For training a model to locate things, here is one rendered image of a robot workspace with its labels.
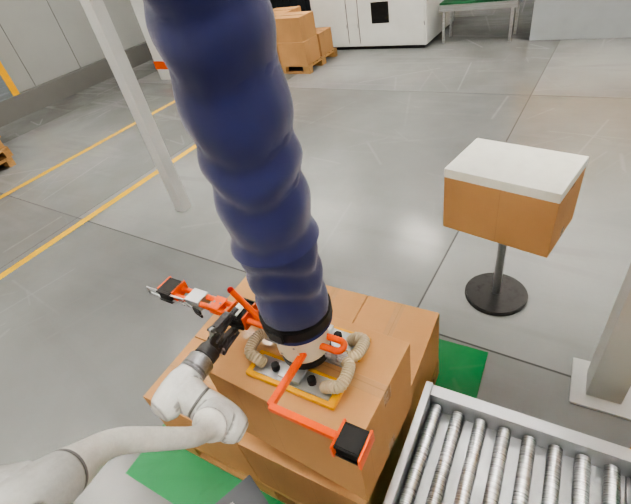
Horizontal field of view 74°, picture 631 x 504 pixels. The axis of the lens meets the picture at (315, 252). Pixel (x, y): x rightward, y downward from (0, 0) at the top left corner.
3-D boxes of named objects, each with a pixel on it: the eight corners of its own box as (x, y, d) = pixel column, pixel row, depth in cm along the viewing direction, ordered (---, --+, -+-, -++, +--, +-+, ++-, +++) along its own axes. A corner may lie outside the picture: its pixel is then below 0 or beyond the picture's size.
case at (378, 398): (412, 405, 168) (410, 343, 142) (367, 502, 144) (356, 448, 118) (290, 353, 197) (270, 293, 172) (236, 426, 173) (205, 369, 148)
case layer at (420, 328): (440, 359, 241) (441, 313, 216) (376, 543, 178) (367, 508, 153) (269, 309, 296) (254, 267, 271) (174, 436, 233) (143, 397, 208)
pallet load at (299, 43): (337, 55, 805) (330, 2, 749) (310, 74, 744) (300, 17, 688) (287, 56, 865) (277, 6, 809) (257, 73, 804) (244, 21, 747)
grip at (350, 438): (375, 439, 109) (373, 430, 106) (361, 471, 103) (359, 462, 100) (346, 427, 113) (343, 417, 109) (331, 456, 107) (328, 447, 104)
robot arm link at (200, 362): (186, 376, 137) (198, 361, 141) (207, 385, 133) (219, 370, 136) (176, 359, 131) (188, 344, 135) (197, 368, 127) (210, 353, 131)
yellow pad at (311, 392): (348, 385, 134) (346, 376, 131) (334, 412, 128) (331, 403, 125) (262, 352, 150) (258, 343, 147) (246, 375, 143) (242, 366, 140)
